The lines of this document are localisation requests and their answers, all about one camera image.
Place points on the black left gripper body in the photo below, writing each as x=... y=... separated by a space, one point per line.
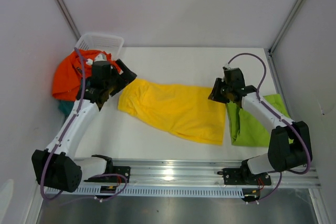
x=110 y=83

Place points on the yellow shorts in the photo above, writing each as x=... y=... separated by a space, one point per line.
x=181 y=110

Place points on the aluminium frame rail front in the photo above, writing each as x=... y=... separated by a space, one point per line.
x=202 y=174

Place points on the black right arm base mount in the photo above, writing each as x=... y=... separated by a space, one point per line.
x=243 y=177

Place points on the aluminium corner post right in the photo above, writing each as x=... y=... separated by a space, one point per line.
x=290 y=18

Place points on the lime green shorts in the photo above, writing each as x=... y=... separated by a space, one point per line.
x=245 y=129

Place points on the white plastic laundry basket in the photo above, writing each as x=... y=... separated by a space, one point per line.
x=99 y=41

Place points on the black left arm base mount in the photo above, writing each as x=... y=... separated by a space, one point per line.
x=121 y=170

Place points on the white slotted cable duct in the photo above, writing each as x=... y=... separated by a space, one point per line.
x=156 y=191

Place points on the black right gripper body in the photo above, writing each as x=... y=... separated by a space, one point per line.
x=225 y=89

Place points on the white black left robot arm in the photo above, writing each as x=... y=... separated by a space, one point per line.
x=55 y=166

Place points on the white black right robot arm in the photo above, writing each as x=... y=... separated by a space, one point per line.
x=289 y=144

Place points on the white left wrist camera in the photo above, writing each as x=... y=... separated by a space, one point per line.
x=99 y=57

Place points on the orange shorts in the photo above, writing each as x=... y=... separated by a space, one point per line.
x=68 y=76

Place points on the aluminium corner post left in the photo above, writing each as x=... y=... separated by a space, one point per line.
x=68 y=18

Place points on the aluminium corner post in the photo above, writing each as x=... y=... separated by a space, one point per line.
x=290 y=18
x=68 y=18

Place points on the teal shorts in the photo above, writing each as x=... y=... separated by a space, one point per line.
x=65 y=107

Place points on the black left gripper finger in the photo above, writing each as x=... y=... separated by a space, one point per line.
x=121 y=81
x=126 y=74

